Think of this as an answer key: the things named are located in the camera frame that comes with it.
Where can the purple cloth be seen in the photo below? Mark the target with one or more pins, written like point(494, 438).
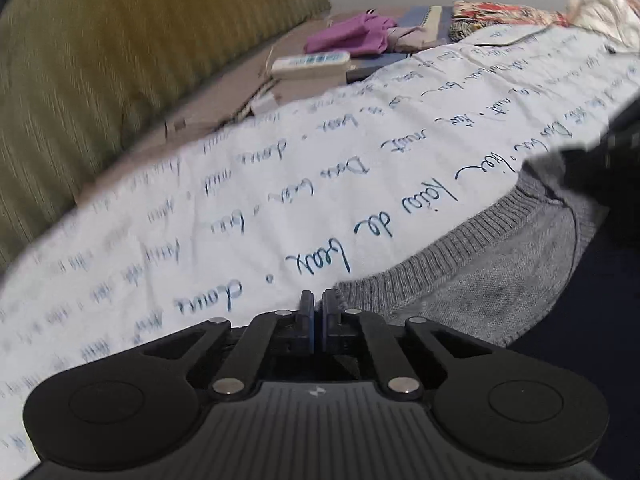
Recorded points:
point(352, 35)

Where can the white remote control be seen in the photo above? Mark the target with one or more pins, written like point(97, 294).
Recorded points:
point(310, 64)

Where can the brown cardboard sheet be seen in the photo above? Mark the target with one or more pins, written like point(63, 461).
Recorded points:
point(225, 95)

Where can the blue striped cloth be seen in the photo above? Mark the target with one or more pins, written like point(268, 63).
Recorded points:
point(425, 17)

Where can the red floral cloth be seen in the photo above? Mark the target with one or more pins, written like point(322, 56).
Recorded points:
point(500, 17)

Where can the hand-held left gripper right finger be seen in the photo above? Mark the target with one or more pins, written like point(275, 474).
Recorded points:
point(328, 322)

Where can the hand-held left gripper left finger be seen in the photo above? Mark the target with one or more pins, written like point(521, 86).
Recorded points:
point(307, 322)

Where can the beige pink cloth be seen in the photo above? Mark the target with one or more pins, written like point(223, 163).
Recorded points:
point(415, 39)

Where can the grey and navy knit sweater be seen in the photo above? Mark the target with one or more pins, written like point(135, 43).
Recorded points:
point(480, 270)

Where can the dark flat book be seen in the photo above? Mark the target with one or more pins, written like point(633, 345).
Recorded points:
point(372, 67)

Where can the olive green padded headboard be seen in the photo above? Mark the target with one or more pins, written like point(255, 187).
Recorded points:
point(100, 60)

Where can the white script-printed bed sheet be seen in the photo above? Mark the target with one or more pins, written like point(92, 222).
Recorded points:
point(250, 185)

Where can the cream crumpled cloth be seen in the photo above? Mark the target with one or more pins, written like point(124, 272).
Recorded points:
point(607, 10)

